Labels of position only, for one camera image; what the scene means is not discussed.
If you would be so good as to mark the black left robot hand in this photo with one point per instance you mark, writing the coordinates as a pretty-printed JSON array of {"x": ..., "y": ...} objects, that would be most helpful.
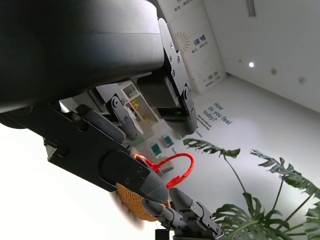
[{"x": 75, "y": 45}]

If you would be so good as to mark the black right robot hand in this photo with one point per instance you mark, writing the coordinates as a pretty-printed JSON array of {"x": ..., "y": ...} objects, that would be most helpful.
[{"x": 190, "y": 220}]

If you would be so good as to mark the large monstera plant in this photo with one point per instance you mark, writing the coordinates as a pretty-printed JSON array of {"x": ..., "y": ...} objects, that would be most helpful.
[{"x": 250, "y": 220}]

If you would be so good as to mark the white cube shelf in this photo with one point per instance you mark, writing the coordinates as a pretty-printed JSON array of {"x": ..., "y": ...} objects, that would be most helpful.
[{"x": 143, "y": 110}]

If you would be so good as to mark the white shelving unit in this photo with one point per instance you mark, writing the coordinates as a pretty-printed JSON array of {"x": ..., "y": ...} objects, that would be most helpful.
[{"x": 197, "y": 50}]

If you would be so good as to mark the round ceiling spotlight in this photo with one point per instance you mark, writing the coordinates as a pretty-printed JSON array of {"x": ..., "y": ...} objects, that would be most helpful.
[{"x": 251, "y": 64}]

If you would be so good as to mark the green wall picture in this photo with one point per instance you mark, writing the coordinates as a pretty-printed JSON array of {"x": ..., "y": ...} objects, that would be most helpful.
[
  {"x": 167, "y": 140},
  {"x": 156, "y": 149}
]

